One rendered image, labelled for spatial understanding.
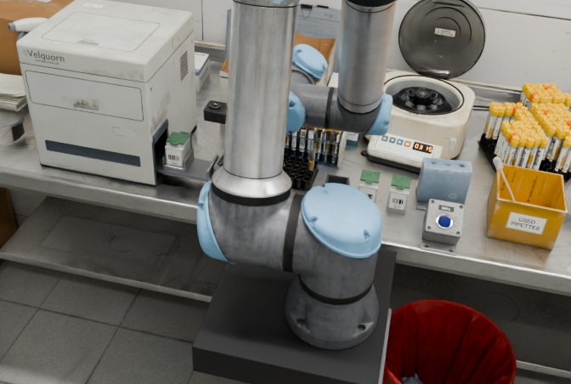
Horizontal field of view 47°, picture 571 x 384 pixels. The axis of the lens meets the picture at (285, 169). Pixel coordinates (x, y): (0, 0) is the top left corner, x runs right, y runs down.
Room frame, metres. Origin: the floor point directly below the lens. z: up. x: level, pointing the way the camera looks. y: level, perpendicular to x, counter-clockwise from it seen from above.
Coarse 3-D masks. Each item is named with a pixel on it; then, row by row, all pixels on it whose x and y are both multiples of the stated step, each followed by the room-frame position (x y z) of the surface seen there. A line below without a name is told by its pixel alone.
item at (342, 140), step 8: (288, 136) 1.26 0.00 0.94; (296, 136) 1.26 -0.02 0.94; (344, 136) 1.27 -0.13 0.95; (344, 144) 1.30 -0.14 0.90; (288, 152) 1.28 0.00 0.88; (320, 152) 1.25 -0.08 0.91; (328, 152) 1.25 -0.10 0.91; (320, 160) 1.26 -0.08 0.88; (328, 160) 1.26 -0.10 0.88; (336, 160) 1.26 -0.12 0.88
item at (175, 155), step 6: (168, 144) 1.15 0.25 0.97; (180, 144) 1.14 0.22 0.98; (186, 144) 1.16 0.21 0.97; (168, 150) 1.14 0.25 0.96; (174, 150) 1.14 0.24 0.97; (180, 150) 1.14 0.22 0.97; (186, 150) 1.16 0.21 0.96; (168, 156) 1.14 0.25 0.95; (174, 156) 1.14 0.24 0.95; (180, 156) 1.14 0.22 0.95; (168, 162) 1.14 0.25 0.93; (174, 162) 1.14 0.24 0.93; (180, 162) 1.14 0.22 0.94
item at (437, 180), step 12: (432, 168) 1.12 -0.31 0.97; (444, 168) 1.12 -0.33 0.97; (456, 168) 1.12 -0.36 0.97; (468, 168) 1.13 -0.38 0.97; (420, 180) 1.14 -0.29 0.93; (432, 180) 1.12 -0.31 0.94; (444, 180) 1.12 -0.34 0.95; (456, 180) 1.11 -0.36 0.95; (468, 180) 1.11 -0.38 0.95; (420, 192) 1.12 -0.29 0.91; (432, 192) 1.12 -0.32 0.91; (444, 192) 1.12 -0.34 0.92; (456, 192) 1.11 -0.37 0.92; (420, 204) 1.11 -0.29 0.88
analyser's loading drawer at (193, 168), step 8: (160, 152) 1.20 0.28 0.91; (192, 152) 1.18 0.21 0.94; (160, 160) 1.17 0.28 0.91; (184, 160) 1.13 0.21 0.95; (192, 160) 1.17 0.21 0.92; (200, 160) 1.18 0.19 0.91; (216, 160) 1.16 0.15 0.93; (160, 168) 1.14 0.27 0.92; (168, 168) 1.14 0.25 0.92; (176, 168) 1.13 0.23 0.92; (184, 168) 1.13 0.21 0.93; (192, 168) 1.15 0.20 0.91; (200, 168) 1.15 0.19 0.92; (208, 168) 1.12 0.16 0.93; (176, 176) 1.13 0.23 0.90; (184, 176) 1.12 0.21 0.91; (192, 176) 1.12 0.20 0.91; (200, 176) 1.12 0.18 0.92; (208, 176) 1.11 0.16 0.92
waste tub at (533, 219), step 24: (504, 168) 1.15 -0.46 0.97; (528, 168) 1.14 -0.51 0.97; (504, 192) 1.14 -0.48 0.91; (528, 192) 1.13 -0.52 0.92; (552, 192) 1.12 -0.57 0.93; (504, 216) 1.02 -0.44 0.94; (528, 216) 1.01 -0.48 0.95; (552, 216) 1.00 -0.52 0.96; (528, 240) 1.01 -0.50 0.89; (552, 240) 1.00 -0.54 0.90
